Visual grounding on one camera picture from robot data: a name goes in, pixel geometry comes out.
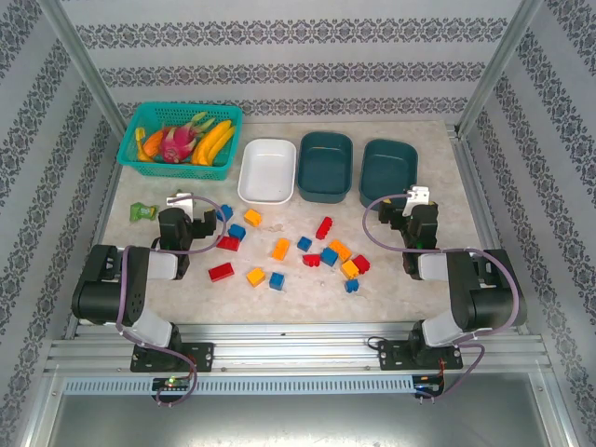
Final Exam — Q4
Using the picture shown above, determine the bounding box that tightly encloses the dark teal plastic container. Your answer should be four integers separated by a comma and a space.
296, 131, 354, 204
359, 138, 419, 210

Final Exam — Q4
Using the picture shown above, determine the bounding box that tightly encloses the teal plastic mesh basket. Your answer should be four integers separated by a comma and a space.
115, 102, 244, 182

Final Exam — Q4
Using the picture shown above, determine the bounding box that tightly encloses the long orange lego brick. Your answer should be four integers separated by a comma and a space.
328, 238, 353, 263

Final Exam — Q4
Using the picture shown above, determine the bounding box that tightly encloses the yellow toy banana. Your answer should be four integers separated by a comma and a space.
200, 128, 237, 168
190, 119, 233, 164

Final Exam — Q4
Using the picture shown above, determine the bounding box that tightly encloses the white plastic container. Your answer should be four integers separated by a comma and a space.
237, 138, 298, 206

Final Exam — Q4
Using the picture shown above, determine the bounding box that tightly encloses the pink toy dragon fruit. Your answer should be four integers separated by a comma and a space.
159, 111, 216, 164

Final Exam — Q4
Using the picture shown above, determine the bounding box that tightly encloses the orange toy fruit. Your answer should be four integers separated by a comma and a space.
142, 129, 165, 158

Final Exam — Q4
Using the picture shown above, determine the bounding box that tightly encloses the small yellow toy fruit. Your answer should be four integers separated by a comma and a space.
134, 127, 153, 163

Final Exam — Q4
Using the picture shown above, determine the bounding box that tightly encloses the small circuit board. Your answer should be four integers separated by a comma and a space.
152, 376, 191, 391
413, 374, 446, 397

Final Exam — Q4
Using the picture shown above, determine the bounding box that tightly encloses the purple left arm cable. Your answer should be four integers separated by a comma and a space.
115, 195, 228, 409

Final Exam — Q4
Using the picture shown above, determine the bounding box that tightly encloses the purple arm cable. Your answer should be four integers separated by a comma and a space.
115, 195, 228, 409
362, 193, 522, 404

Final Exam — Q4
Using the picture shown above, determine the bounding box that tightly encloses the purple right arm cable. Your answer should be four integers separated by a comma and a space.
362, 193, 522, 404

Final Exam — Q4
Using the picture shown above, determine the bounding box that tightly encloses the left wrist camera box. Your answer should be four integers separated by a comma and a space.
166, 190, 195, 220

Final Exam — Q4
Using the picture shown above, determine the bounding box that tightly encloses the aluminium side rail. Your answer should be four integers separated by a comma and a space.
62, 134, 123, 341
446, 121, 532, 336

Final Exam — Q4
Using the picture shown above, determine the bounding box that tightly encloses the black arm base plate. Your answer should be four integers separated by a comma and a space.
129, 342, 215, 373
377, 339, 465, 373

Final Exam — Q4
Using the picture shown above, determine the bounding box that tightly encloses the aluminium mounting rail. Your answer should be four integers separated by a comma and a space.
44, 323, 549, 374

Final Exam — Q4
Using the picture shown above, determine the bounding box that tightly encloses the slotted grey cable duct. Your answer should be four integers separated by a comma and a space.
62, 375, 415, 396

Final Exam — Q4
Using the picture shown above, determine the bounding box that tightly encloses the aluminium frame post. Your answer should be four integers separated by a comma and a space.
36, 0, 129, 139
454, 0, 546, 139

